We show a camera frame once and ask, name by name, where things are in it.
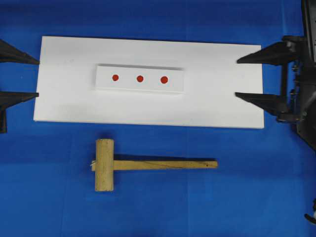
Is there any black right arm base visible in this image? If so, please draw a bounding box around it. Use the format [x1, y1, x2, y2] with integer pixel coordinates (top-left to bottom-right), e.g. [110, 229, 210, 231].
[297, 0, 316, 150]

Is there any small white raised block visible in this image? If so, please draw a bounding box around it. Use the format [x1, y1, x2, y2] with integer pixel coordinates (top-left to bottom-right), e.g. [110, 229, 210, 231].
[95, 64, 185, 94]

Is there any right red dot mark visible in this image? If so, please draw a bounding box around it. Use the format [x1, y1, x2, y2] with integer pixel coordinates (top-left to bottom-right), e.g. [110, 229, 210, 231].
[160, 76, 168, 84]

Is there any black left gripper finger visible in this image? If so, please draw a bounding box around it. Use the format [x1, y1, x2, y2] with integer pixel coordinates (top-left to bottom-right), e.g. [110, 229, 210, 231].
[0, 91, 39, 133]
[0, 40, 40, 65]

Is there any red dot mark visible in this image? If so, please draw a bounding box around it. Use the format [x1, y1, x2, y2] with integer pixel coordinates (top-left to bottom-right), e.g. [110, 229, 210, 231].
[112, 75, 119, 81]
[160, 76, 168, 84]
[136, 75, 144, 82]

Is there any wooden mallet hammer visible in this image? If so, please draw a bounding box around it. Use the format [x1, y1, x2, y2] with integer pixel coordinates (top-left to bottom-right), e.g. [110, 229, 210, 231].
[90, 139, 218, 192]

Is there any left red dot mark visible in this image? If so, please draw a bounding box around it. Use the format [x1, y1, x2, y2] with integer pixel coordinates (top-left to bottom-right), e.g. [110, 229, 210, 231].
[112, 75, 119, 81]

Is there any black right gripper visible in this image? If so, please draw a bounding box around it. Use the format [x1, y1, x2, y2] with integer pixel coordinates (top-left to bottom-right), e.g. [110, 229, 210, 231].
[235, 36, 316, 123]

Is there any black clip at corner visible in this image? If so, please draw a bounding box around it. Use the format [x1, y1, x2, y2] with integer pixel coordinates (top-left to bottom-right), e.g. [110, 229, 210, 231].
[304, 197, 316, 226]

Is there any large white foam board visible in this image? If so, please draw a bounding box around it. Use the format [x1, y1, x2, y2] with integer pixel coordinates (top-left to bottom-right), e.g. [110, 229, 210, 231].
[34, 37, 264, 129]

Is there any middle red dot mark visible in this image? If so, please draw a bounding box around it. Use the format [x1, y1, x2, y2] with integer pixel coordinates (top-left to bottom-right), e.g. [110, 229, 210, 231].
[136, 75, 144, 82]

